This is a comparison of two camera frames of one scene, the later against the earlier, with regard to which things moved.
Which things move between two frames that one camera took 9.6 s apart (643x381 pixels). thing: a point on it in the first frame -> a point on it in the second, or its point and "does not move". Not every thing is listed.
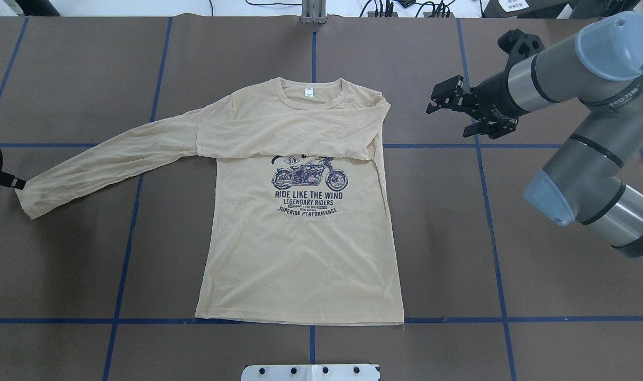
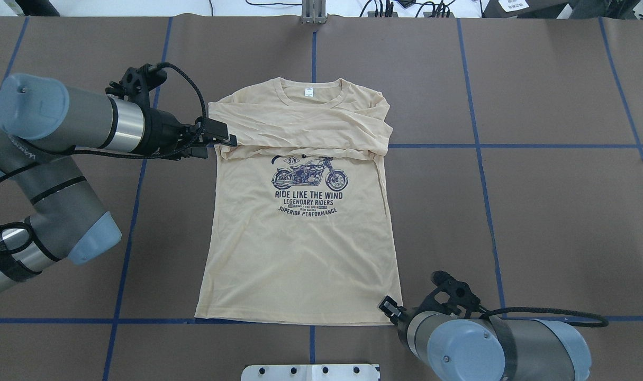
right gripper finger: (449, 93) -> (390, 308)
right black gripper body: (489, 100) -> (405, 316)
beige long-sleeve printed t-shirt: (301, 228) does not move
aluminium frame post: (314, 11) does not move
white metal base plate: (310, 372) does not move
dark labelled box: (523, 9) does not move
